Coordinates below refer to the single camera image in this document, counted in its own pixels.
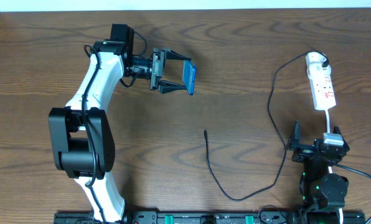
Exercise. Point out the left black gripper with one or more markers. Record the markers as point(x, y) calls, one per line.
point(156, 70)

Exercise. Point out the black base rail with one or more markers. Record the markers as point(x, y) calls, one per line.
point(151, 217)

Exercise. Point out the blue Galaxy smartphone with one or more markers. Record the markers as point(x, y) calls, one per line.
point(188, 76)

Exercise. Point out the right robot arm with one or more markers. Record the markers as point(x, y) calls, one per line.
point(323, 191)

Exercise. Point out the white USB charger plug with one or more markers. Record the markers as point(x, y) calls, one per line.
point(317, 65)

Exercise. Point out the white power strip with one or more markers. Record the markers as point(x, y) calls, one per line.
point(323, 93)

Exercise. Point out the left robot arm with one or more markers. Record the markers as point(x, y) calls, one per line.
point(82, 141)

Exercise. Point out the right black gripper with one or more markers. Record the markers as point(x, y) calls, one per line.
point(312, 148)

